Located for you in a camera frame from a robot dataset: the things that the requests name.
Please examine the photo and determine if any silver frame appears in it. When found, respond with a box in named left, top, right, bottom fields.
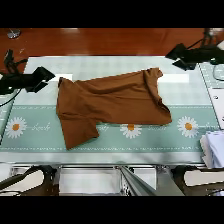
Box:
left=0, top=162, right=224, bottom=197

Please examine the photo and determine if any black cable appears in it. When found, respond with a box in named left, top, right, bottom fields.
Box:
left=0, top=87, right=23, bottom=108
left=212, top=63, right=224, bottom=82

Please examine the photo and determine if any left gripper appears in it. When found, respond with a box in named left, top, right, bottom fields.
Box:
left=8, top=66, right=56, bottom=94

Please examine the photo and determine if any white garment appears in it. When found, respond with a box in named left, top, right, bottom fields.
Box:
left=199, top=130, right=224, bottom=170

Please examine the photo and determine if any brown T-shirt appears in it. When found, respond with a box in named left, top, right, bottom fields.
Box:
left=55, top=67, right=173, bottom=151

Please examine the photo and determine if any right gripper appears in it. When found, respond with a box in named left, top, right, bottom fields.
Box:
left=165, top=42, right=218, bottom=72

